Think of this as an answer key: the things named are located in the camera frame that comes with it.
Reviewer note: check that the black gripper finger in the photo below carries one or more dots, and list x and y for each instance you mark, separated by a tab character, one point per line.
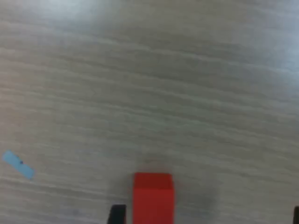
118	214
296	215

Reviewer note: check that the red cube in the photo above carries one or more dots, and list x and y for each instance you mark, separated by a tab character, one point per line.
153	200

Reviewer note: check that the blue tape strip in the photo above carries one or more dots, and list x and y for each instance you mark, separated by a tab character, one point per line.
18	164

